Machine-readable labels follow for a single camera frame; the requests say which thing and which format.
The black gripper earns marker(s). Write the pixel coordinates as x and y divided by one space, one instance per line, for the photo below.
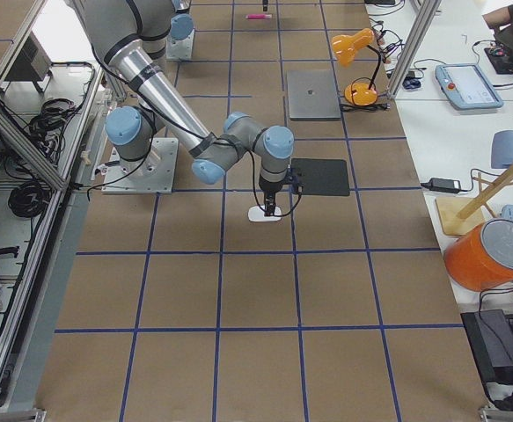
269 185

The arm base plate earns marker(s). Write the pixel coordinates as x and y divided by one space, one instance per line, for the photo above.
179 47
155 174

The grey mouse pad cover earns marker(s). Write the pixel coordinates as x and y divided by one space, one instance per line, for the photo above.
502 150

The wooden stand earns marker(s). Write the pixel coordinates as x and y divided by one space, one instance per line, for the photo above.
459 215

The blue teach pendant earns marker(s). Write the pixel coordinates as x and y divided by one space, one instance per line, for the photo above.
466 87

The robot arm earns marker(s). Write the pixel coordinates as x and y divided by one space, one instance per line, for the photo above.
129 38
182 23

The black mousepad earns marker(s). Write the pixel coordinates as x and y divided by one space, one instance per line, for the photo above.
322 177

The black power adapter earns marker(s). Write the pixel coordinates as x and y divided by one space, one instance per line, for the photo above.
443 185

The white computer mouse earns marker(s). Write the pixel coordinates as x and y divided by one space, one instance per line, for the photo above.
257 214

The silver apple laptop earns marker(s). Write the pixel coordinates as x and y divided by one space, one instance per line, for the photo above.
312 95

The orange bucket with lid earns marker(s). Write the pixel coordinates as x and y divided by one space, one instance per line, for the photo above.
482 258

